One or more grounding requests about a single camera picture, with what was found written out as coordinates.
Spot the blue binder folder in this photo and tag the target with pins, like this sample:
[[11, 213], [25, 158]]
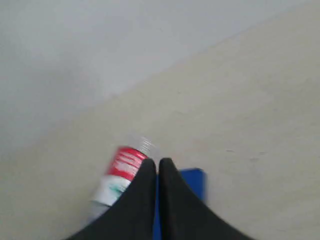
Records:
[[196, 179]]

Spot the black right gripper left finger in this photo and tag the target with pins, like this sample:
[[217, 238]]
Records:
[[132, 216]]

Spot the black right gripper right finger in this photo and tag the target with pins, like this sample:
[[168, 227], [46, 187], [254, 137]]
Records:
[[183, 216]]

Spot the clear bottle with red label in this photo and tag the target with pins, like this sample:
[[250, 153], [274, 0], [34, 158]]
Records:
[[120, 172]]

